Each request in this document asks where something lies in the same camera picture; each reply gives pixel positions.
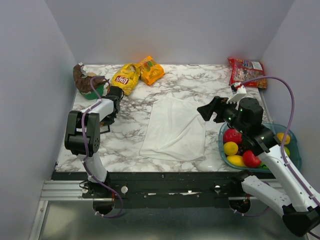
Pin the teal plastic fruit basket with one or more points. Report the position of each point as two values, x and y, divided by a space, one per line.
292 146

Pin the red apple toy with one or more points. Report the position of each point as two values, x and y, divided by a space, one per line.
250 160

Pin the green bowl with brown paper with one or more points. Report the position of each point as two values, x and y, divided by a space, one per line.
88 83

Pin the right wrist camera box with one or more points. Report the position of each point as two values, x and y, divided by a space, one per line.
238 92

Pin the yellow lemon front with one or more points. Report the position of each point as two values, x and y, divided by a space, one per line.
236 160

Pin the red dragon fruit toy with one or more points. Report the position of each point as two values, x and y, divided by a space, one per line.
232 135

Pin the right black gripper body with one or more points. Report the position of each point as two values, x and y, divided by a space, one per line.
227 112

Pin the dark purple grape bunch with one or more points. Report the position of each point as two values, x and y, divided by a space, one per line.
241 149

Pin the black brooch display box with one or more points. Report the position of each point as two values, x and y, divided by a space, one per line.
105 128

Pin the red snack bag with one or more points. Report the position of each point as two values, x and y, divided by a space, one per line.
244 70

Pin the yellow chips bag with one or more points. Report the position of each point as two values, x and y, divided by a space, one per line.
127 78

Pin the yellow lemon back right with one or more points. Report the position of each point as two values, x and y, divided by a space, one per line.
282 136

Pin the yellow lemon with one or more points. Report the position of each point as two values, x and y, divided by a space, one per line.
236 160
282 136

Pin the green lime toy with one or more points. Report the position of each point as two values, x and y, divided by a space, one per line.
287 151

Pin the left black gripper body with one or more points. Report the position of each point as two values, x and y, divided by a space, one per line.
110 119

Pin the orange snack bag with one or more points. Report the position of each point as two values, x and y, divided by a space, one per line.
150 71

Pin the green fruit with black squiggle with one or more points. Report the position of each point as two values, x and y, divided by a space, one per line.
263 166

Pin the yellow fruit front left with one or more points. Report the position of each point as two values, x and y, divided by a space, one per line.
230 148

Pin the aluminium frame profile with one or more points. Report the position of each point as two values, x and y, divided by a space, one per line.
63 214

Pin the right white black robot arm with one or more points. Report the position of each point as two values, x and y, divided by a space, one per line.
299 206

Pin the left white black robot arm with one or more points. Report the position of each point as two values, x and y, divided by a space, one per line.
84 129

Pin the white cloth garment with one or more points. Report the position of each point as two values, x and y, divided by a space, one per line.
175 132

